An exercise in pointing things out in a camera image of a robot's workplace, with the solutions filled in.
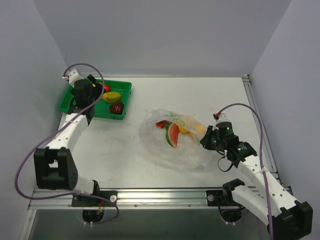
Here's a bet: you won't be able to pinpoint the yellow green mango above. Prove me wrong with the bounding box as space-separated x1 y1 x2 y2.
101 91 122 103

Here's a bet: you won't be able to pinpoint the yellow lemon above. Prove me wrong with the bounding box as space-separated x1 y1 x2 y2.
178 126 189 134

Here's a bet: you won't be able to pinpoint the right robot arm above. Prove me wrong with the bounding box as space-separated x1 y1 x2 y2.
200 121 313 240

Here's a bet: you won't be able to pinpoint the red cherries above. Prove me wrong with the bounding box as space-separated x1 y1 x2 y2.
155 120 168 129

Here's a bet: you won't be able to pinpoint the clear plastic bag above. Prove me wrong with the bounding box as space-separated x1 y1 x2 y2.
138 109 215 170

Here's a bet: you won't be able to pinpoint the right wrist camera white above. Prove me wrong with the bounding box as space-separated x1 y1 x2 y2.
213 112 229 124

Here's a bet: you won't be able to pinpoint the aluminium front rail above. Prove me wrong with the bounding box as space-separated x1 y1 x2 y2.
27 186 297 210

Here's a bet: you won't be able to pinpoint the red orange mango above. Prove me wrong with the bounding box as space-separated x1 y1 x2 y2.
104 84 111 93

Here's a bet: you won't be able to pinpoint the watermelon slice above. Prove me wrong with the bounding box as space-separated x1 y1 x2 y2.
165 123 180 148

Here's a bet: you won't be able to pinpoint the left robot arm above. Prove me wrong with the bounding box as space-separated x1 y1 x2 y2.
33 69 105 206

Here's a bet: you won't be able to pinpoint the aluminium rail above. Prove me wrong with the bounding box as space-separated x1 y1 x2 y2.
27 186 297 210
242 74 284 186

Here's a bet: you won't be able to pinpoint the aluminium right side rail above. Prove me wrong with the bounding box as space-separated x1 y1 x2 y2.
242 74 284 186

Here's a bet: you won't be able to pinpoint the dark red apple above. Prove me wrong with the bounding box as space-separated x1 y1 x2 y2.
109 101 124 115

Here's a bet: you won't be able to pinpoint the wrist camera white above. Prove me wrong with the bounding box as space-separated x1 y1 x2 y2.
213 112 229 124
62 68 84 88

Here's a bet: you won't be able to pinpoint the orange fruit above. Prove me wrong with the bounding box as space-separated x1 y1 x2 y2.
195 124 206 134

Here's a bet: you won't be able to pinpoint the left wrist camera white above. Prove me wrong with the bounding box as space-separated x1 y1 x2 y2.
62 68 84 88

